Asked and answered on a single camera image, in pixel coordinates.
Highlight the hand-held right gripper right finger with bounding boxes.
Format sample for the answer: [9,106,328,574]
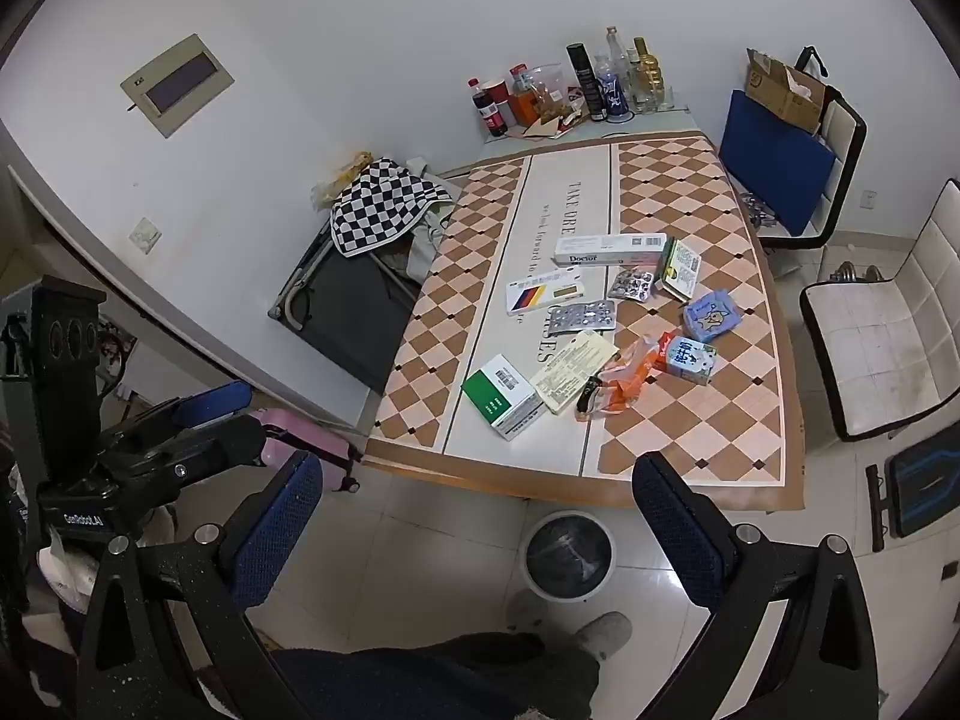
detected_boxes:
[632,452,882,720]

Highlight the clear plastic jar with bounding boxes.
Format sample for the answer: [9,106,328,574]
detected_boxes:
[525,64,575,121]

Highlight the person's leg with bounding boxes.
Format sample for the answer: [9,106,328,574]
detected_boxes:
[266,630,601,720]

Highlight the green and white medicine box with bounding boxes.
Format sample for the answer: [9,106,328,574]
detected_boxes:
[460,354,547,442]

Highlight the gold bottle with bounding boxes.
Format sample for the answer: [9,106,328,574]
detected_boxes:
[630,37,667,110]

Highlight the glass bottle with blue label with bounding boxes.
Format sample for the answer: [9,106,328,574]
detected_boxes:
[595,56,631,123]

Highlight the orange liquid jar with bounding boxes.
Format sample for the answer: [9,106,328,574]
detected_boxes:
[508,66,537,125]

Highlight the wooden dining table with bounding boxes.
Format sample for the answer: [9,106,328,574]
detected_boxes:
[360,109,811,515]

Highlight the cardboard box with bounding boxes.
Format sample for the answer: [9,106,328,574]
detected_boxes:
[745,49,828,134]

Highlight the blue tissue packet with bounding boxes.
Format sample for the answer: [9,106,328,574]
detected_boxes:
[682,290,740,342]

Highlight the grey slipper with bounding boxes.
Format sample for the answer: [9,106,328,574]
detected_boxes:
[577,611,633,662]

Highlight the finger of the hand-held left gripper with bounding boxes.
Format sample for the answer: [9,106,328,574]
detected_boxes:
[150,380,254,430]
[178,413,269,482]

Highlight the beige electrical panel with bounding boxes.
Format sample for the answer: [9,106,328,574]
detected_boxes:
[120,34,235,140]

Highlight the diamond pattern tablecloth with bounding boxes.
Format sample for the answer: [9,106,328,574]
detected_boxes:
[373,131,785,485]

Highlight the white trash bin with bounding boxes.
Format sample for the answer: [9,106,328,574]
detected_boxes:
[523,511,616,605]

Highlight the orange snack wrapper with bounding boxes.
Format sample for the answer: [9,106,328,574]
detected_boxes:
[598,335,661,415]

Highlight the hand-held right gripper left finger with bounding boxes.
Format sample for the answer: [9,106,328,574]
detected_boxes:
[75,450,323,720]

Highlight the black white checkered cloth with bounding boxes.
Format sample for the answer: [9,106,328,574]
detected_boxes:
[330,157,456,256]

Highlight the dark folding bed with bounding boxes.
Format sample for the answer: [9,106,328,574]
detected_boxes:
[268,217,428,395]

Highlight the long white toothpaste box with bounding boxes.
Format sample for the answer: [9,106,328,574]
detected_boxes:
[553,232,668,269]

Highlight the cola bottle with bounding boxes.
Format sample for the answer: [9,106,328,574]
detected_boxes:
[468,77,502,140]

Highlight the yellow paper leaflet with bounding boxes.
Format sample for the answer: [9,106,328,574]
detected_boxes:
[530,331,617,415]

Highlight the black cylindrical canister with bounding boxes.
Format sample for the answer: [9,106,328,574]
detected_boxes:
[566,43,607,122]

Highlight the small silver blister pack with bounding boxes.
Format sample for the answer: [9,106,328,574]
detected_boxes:
[606,266,659,303]

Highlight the large silver blister pack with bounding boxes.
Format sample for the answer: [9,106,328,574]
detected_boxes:
[541,298,617,336]

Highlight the green printed box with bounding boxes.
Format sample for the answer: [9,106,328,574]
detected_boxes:
[655,238,704,303]

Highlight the white box with striped flag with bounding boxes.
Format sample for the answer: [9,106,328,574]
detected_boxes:
[504,270,587,316]

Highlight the cardboard scraps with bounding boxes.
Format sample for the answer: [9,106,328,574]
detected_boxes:
[517,109,593,142]

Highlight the blue white milk carton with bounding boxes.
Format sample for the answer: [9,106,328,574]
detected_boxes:
[652,334,719,386]

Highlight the white chair with black frame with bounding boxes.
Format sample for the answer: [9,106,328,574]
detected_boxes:
[720,45,869,250]
[799,178,960,442]

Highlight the yellow plastic bag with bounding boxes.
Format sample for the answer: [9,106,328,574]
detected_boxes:
[311,152,376,207]

